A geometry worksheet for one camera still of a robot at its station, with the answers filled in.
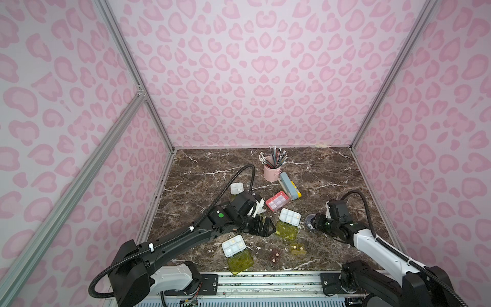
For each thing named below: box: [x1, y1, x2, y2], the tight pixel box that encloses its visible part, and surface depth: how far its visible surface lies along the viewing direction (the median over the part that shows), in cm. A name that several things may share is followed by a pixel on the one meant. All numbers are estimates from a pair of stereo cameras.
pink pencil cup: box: [263, 154, 282, 182], surface depth 102 cm
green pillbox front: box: [221, 234, 254, 276], surface depth 82 cm
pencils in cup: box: [258, 145, 289, 169], surface depth 101 cm
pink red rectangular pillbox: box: [265, 191, 292, 212], surface depth 97 cm
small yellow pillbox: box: [290, 242, 307, 256], surface depth 84 cm
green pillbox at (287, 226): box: [275, 207, 302, 242], surface depth 90 cm
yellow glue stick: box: [290, 180, 303, 199], surface depth 100 cm
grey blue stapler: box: [278, 172, 299, 201], surface depth 100 cm
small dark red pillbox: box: [269, 248, 282, 265], surface depth 81 cm
